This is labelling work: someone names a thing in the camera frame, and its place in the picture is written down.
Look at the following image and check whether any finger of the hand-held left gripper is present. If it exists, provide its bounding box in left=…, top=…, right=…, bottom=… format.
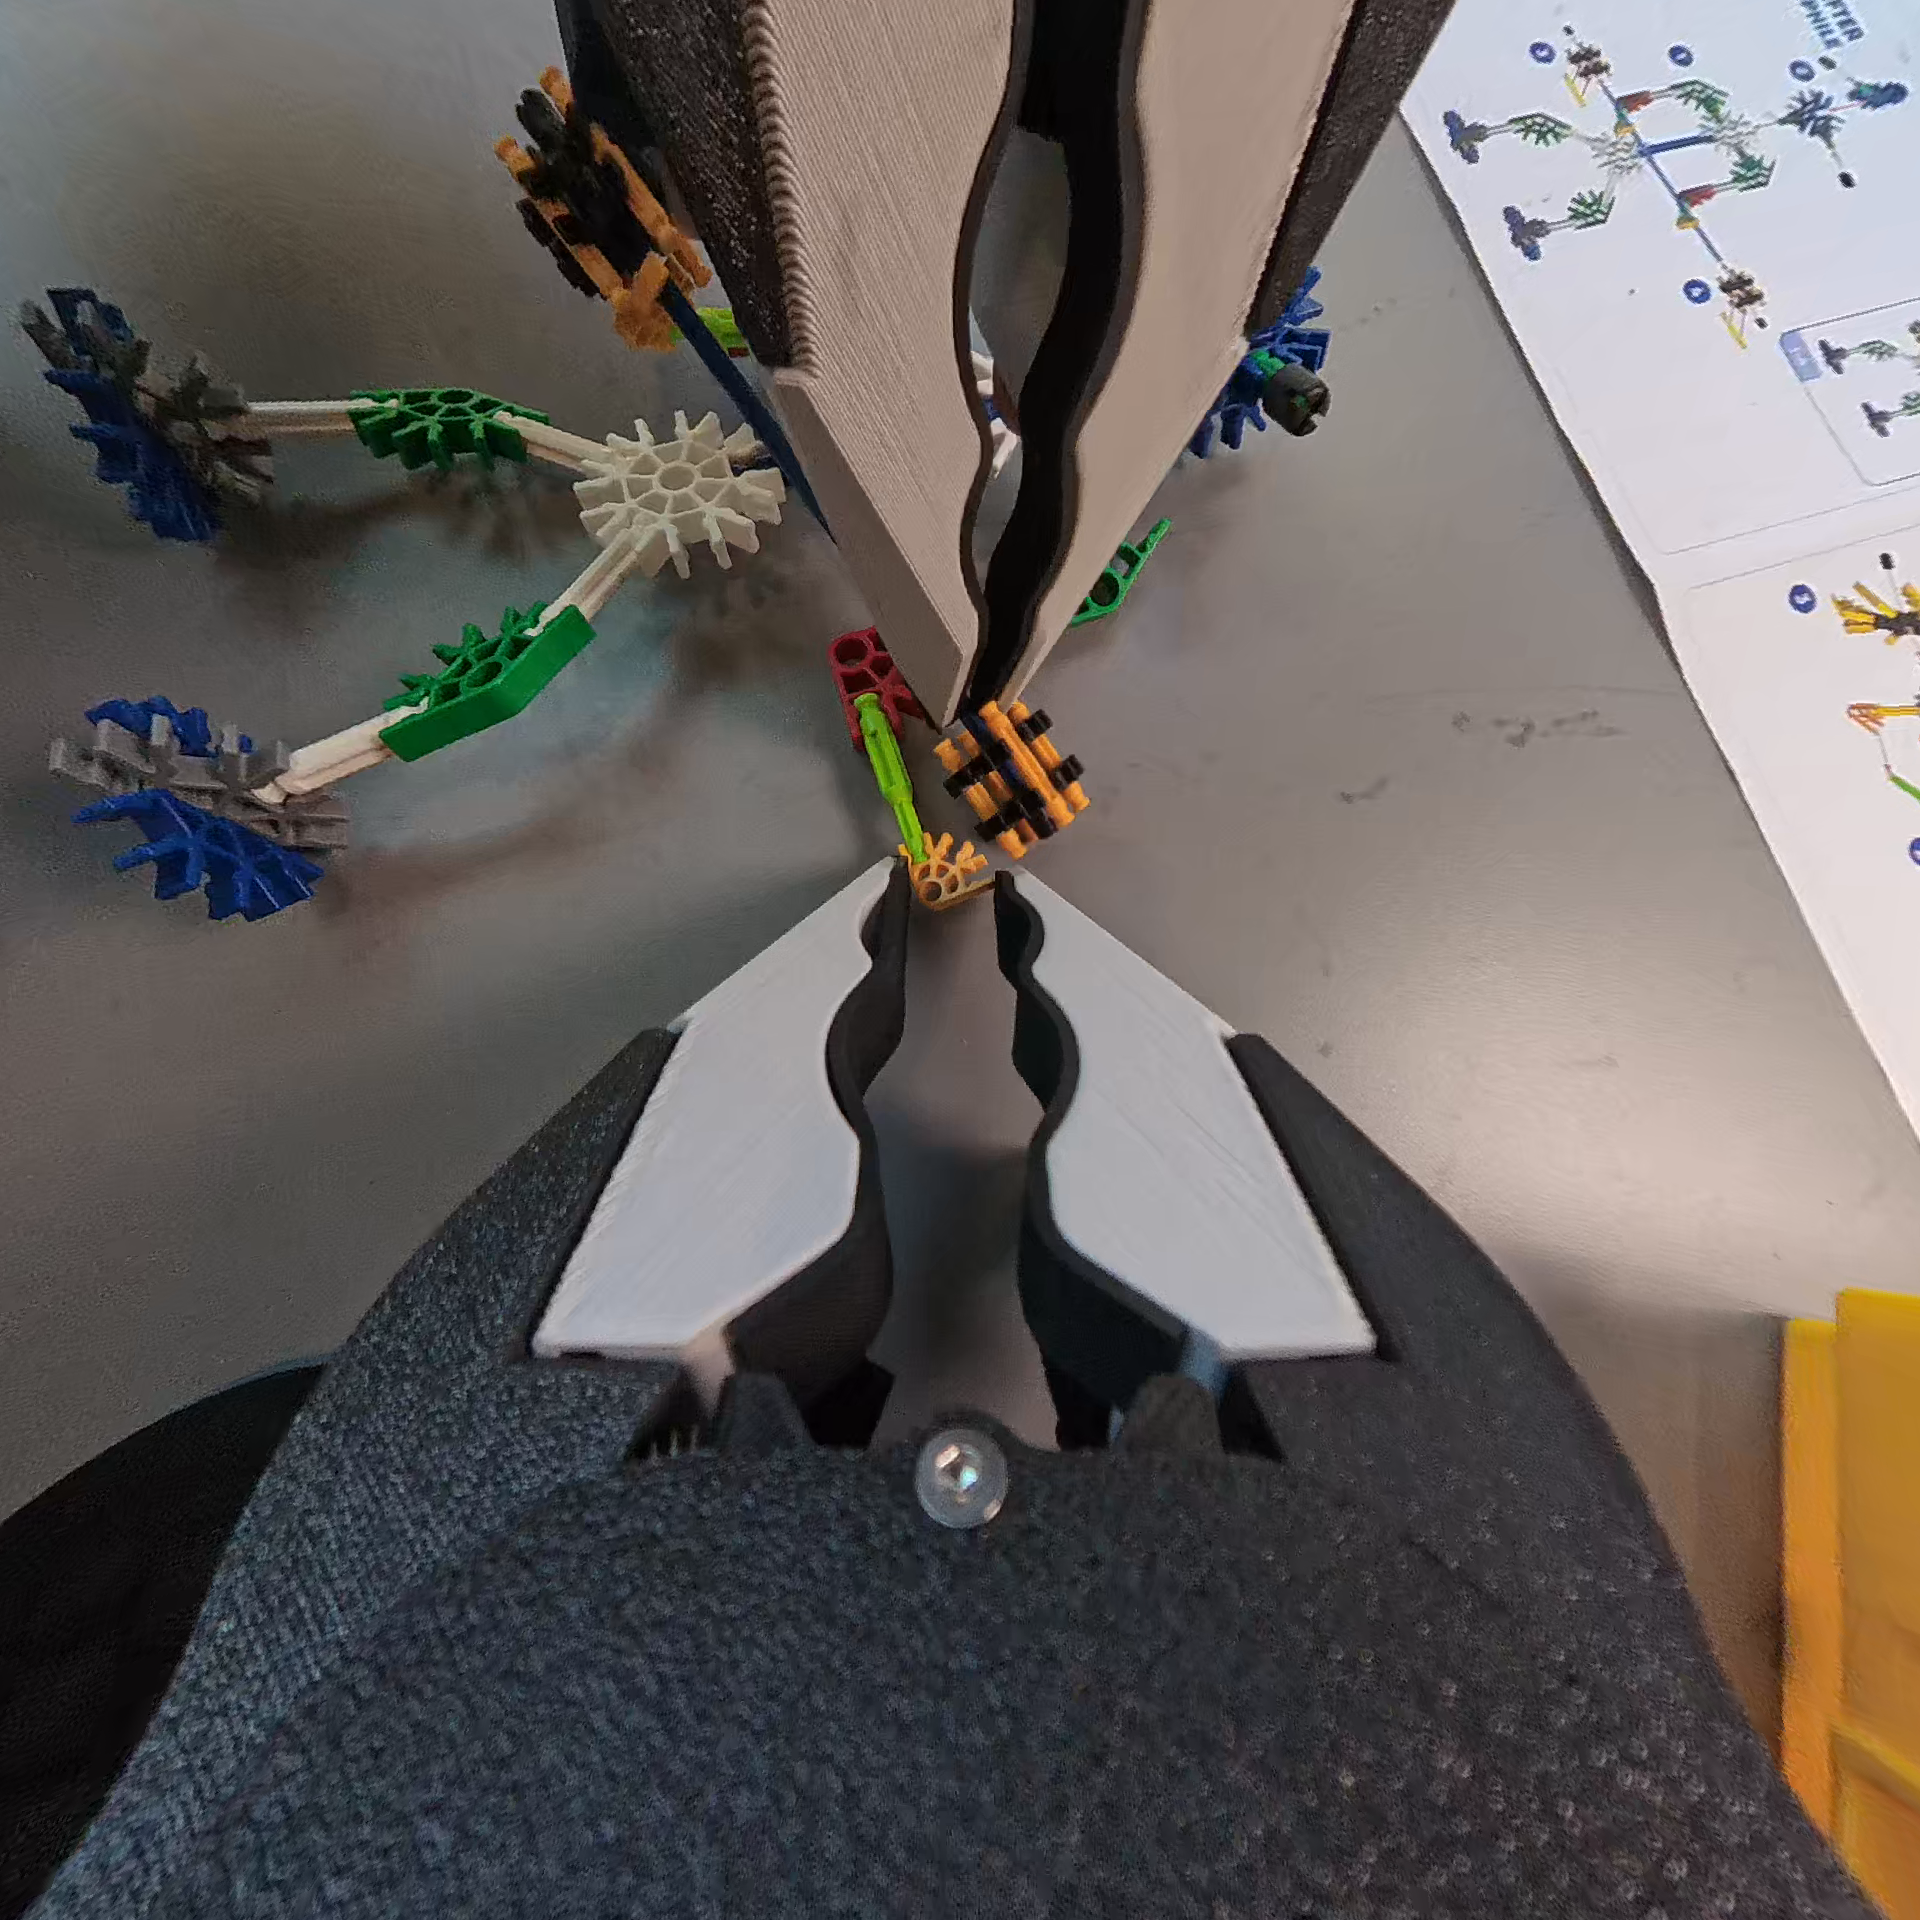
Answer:
left=755, top=0, right=1040, bottom=726
left=976, top=0, right=1363, bottom=711

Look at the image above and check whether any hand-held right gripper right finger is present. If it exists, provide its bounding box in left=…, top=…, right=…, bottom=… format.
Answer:
left=993, top=867, right=1379, bottom=1452

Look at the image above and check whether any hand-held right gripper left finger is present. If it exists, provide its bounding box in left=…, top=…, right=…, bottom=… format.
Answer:
left=533, top=858, right=913, bottom=1448

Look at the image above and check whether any black orange toy wheel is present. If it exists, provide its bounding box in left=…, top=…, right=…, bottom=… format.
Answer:
left=497, top=66, right=714, bottom=355
left=932, top=698, right=1092, bottom=863

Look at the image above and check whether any small orange toy connector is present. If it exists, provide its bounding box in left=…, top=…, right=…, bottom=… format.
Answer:
left=896, top=835, right=995, bottom=915

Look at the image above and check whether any multicoloured construction toy model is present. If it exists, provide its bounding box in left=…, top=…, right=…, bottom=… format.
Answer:
left=19, top=270, right=1334, bottom=923

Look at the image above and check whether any yellow plastic bin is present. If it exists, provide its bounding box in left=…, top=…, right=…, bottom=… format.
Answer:
left=1776, top=1288, right=1920, bottom=1907

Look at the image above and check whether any white instruction sheet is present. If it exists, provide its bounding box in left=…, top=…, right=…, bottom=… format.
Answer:
left=1398, top=0, right=1920, bottom=1135

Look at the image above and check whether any person's right leg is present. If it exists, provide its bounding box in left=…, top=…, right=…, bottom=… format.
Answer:
left=0, top=1358, right=325, bottom=1920

